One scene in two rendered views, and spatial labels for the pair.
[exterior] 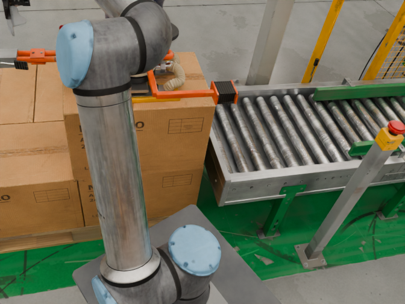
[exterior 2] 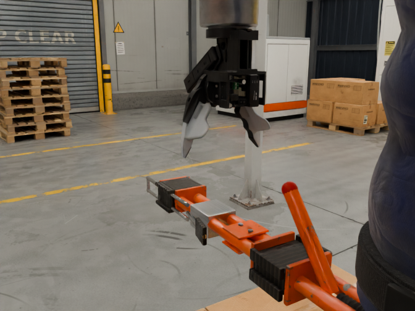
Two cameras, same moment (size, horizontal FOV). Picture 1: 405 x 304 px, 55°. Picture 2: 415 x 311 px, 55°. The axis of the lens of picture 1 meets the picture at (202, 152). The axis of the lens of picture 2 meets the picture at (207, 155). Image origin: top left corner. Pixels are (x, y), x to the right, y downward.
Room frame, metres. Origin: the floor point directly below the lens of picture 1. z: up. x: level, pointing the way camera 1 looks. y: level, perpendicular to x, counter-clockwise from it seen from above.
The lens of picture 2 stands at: (1.01, 0.07, 1.38)
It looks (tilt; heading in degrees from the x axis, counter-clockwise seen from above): 14 degrees down; 80
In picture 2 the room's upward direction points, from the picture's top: straight up
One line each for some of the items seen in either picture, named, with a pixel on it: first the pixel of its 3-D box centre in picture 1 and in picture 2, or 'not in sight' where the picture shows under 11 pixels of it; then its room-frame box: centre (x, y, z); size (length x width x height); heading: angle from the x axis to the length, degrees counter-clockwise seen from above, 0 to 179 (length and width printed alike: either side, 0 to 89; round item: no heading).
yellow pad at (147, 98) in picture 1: (137, 90); not in sight; (1.22, 0.30, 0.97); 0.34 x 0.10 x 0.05; 112
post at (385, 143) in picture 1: (343, 205); not in sight; (1.22, -0.73, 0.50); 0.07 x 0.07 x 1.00; 22
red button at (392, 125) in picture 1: (395, 128); not in sight; (1.22, -0.73, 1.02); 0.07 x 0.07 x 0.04
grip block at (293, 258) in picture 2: not in sight; (289, 265); (1.21, 0.57, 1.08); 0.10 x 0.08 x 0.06; 22
